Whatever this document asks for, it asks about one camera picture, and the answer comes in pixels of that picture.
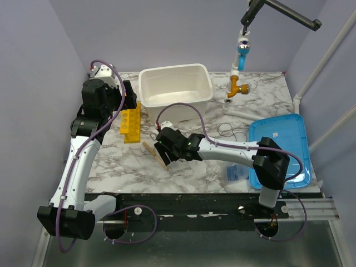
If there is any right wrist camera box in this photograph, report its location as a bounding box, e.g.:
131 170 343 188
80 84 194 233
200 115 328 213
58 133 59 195
157 121 174 131

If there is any bag of blue pipettes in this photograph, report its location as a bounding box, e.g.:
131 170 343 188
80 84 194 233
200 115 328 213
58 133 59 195
222 164 249 184

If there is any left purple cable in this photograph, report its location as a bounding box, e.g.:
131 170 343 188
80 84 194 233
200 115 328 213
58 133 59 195
55 58 159 254

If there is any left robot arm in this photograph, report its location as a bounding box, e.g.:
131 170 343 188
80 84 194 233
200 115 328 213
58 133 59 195
37 79 137 240

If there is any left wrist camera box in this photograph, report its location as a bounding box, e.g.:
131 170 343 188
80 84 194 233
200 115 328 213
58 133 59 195
89 65 118 88

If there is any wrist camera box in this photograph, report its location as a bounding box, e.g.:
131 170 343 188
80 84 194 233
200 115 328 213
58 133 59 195
89 65 118 88
157 121 174 131

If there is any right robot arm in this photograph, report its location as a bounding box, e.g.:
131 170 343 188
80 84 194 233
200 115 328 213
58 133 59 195
154 127 290 218

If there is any black overhead camera arm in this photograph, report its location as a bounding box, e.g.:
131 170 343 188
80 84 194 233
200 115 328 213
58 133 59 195
240 0 322 36

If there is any thin black wire loop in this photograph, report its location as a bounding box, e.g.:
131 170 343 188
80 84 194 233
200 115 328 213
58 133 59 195
217 123 250 142

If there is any faucet pipe assembly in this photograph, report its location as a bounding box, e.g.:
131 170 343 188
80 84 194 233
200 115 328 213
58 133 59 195
222 28 263 121

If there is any blue plastic tray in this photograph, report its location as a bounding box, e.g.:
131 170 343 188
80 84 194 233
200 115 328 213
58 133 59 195
249 113 312 190

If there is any white plastic tub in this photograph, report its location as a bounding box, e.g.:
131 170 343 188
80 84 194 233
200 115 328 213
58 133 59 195
139 63 214 124

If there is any white wall pipe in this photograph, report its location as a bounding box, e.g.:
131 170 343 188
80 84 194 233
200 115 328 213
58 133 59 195
293 9 355 152

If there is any wooden stick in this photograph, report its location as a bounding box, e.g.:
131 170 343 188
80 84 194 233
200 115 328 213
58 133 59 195
142 141 168 170

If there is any yellow test tube rack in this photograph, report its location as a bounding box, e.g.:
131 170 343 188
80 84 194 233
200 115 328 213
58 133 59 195
120 102 141 144

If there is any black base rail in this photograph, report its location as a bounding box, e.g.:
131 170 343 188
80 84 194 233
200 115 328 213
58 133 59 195
83 191 323 231

